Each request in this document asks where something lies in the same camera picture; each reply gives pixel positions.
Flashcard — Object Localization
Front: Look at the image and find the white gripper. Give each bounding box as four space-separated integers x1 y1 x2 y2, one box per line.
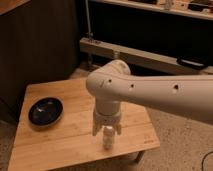
92 110 122 136

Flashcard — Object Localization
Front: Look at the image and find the small white bottle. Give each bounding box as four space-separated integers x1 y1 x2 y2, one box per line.
103 126 115 149

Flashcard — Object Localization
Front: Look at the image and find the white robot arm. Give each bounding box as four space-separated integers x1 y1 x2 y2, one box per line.
86 60 213 136

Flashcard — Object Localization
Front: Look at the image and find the black ceramic bowl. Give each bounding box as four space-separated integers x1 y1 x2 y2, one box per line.
28 97 63 126

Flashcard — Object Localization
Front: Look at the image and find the wooden table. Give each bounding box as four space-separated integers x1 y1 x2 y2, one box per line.
8 78 160 171

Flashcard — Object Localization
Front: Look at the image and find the metal pole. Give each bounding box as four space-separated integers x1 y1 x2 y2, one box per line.
85 0 93 41

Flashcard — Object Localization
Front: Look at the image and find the wooden shelf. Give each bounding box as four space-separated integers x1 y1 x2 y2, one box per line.
90 0 213 21

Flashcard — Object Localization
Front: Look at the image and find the black handle object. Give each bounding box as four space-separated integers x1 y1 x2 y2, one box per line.
176 58 208 70

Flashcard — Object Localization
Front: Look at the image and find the black cable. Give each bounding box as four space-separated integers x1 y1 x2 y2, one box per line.
200 150 213 171

